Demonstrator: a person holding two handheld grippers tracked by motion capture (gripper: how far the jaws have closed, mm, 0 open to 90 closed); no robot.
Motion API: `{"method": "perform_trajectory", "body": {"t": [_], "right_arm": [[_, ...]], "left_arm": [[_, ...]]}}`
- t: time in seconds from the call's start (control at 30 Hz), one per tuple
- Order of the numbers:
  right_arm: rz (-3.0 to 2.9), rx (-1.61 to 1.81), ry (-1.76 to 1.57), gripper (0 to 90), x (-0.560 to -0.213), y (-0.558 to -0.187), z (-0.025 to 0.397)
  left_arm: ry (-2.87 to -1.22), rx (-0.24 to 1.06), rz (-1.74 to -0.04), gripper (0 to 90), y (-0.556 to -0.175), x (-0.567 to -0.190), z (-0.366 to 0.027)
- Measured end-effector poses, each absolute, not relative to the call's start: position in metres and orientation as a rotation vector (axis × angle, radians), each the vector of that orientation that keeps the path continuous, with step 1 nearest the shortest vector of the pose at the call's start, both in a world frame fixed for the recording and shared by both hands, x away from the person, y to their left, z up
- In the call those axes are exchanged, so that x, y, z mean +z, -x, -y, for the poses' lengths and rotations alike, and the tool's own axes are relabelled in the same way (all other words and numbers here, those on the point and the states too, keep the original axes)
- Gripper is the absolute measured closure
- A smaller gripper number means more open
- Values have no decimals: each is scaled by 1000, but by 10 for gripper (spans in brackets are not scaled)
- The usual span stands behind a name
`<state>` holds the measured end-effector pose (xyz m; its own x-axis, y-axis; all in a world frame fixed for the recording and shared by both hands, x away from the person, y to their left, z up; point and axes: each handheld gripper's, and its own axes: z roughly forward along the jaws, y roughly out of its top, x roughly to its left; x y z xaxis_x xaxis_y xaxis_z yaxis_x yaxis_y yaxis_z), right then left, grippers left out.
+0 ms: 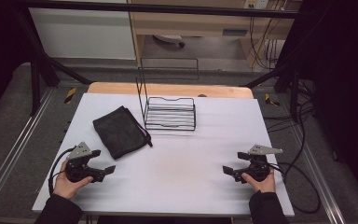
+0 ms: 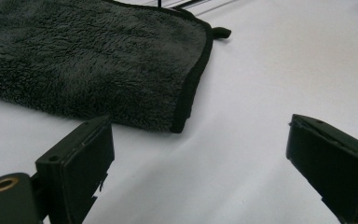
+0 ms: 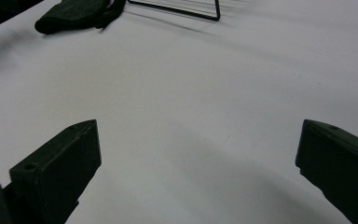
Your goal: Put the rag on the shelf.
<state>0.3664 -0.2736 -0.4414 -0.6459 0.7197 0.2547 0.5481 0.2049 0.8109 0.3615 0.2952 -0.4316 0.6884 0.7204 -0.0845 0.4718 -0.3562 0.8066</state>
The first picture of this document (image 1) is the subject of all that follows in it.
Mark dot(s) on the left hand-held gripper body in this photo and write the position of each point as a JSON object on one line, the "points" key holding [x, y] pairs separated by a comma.
{"points": [[80, 165]]}

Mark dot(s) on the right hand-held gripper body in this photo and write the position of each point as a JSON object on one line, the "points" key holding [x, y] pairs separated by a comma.
{"points": [[258, 166]]}

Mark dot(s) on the person's right hand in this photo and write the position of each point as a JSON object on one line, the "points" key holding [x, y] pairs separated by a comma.
{"points": [[264, 186]]}

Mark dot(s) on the person's left hand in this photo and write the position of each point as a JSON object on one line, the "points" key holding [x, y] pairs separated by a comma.
{"points": [[66, 186]]}

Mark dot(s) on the white foam mat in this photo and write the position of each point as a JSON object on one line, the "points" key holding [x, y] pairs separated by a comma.
{"points": [[174, 174]]}

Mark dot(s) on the black metal stand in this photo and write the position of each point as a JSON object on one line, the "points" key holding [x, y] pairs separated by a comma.
{"points": [[35, 81], [293, 84]]}

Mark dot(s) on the wooden table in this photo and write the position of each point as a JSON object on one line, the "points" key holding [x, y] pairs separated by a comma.
{"points": [[167, 90]]}

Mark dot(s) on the white cabinet panel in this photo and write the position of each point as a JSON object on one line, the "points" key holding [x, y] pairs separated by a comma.
{"points": [[80, 34]]}

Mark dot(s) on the dark curtain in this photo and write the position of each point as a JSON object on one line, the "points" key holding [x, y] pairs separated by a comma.
{"points": [[345, 77], [0, 46]]}

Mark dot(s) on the white chair base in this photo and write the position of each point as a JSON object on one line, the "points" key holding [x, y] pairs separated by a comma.
{"points": [[167, 39]]}

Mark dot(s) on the light wooden desk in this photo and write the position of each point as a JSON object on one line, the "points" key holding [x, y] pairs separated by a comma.
{"points": [[186, 26]]}

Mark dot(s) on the white power strip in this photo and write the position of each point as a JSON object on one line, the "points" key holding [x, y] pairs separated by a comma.
{"points": [[256, 3]]}

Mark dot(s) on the aluminium rail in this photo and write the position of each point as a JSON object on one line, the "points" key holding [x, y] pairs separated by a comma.
{"points": [[320, 180], [15, 149]]}

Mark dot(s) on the black horizontal frame bar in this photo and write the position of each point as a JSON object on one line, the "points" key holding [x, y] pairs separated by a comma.
{"points": [[167, 8]]}

